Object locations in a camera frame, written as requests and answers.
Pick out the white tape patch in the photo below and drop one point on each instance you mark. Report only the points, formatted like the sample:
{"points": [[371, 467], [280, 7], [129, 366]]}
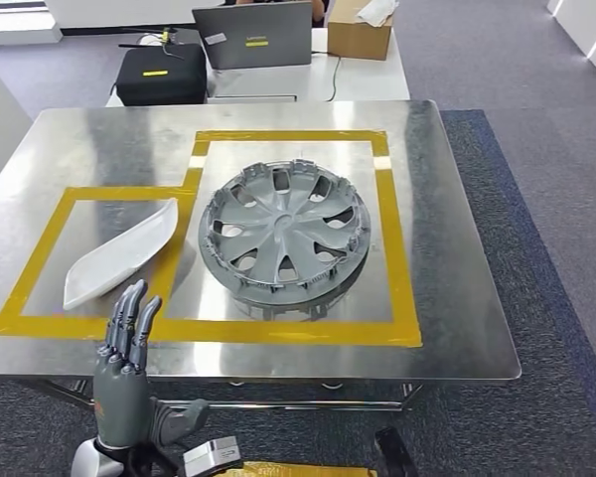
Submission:
{"points": [[382, 162], [197, 162]]}

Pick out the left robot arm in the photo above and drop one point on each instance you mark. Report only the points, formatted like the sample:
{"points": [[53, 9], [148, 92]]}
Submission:
{"points": [[87, 461]]}

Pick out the black flat object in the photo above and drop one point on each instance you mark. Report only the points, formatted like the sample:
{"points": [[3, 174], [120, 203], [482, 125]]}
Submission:
{"points": [[395, 454]]}

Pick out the brown cardboard box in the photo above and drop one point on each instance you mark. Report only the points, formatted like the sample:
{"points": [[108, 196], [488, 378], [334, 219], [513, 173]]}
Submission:
{"points": [[357, 39]]}

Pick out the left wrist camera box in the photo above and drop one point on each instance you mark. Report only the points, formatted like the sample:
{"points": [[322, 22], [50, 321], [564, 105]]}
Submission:
{"points": [[213, 454]]}

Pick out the person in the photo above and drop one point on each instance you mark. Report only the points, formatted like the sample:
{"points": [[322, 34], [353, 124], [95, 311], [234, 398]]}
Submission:
{"points": [[318, 10]]}

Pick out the stainless steel workbench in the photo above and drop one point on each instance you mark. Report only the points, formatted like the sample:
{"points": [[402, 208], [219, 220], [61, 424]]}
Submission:
{"points": [[451, 263]]}

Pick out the large yellow tape frame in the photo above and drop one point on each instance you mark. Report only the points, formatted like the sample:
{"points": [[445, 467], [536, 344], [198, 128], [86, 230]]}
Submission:
{"points": [[392, 250]]}

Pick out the yellow floor tape frame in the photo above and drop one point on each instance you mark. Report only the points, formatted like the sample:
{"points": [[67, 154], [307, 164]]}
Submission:
{"points": [[298, 471]]}

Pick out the grey wheel hubcap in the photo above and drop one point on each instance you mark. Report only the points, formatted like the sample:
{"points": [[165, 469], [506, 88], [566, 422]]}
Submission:
{"points": [[283, 227]]}

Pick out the white curved plastic part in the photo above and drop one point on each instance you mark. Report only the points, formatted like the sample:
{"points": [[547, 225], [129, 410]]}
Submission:
{"points": [[119, 257]]}

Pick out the black carry case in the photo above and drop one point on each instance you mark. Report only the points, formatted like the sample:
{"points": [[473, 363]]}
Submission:
{"points": [[159, 82]]}

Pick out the white table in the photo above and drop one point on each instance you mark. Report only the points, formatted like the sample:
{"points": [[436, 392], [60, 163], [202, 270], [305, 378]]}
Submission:
{"points": [[368, 82]]}

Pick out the white crumpled cloth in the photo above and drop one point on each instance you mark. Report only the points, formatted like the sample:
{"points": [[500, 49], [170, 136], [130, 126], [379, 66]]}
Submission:
{"points": [[377, 12]]}

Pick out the small yellow tape frame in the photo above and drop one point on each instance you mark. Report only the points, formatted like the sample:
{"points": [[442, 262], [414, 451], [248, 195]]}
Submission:
{"points": [[124, 193]]}

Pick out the grey laptop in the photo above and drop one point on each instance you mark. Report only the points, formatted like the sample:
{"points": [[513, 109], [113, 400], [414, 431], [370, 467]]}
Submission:
{"points": [[253, 36]]}

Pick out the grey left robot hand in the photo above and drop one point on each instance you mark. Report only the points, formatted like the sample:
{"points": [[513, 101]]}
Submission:
{"points": [[122, 401]]}

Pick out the white low platform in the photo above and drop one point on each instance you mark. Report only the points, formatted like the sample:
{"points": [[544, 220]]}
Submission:
{"points": [[591, 33], [20, 26]]}

